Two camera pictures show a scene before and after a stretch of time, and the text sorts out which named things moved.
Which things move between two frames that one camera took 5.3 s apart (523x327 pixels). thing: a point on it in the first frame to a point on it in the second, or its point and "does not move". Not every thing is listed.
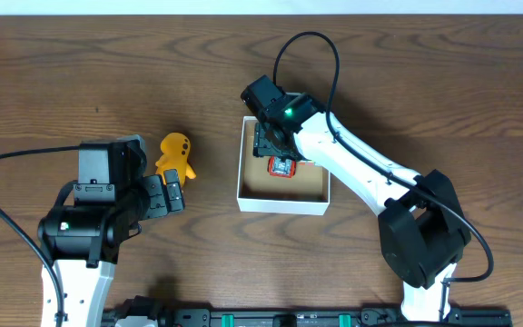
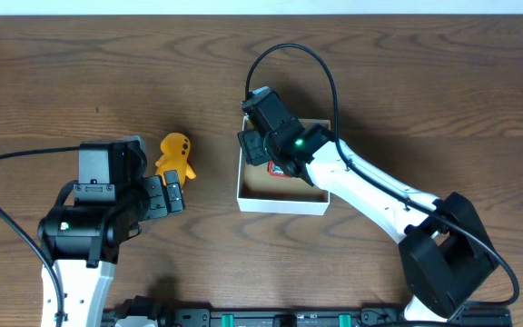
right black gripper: [267, 143] to [252, 146]
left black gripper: [157, 196] does not move
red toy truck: [279, 168] does not move
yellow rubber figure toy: [175, 148] does not move
